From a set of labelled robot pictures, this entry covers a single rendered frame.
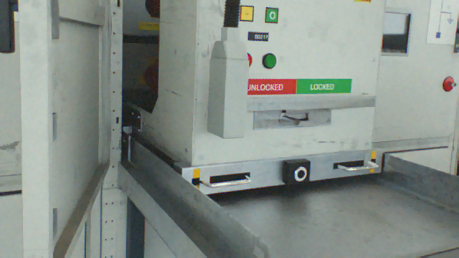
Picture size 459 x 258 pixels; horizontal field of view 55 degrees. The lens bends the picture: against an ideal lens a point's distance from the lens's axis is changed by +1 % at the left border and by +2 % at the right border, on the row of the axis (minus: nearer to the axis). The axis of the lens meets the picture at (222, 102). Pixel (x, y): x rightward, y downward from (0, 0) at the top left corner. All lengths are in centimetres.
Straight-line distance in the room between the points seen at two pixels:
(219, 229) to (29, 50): 39
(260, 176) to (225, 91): 27
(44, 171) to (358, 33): 77
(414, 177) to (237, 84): 53
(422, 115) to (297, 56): 91
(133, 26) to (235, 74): 108
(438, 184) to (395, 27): 72
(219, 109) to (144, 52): 106
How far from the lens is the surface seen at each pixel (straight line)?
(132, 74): 181
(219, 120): 79
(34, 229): 60
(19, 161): 115
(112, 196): 123
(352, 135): 112
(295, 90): 99
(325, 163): 106
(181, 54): 93
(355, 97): 105
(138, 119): 123
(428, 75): 181
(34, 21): 55
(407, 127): 176
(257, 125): 94
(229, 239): 70
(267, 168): 97
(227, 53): 77
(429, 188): 112
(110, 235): 127
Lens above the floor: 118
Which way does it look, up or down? 8 degrees down
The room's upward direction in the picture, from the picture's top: 3 degrees clockwise
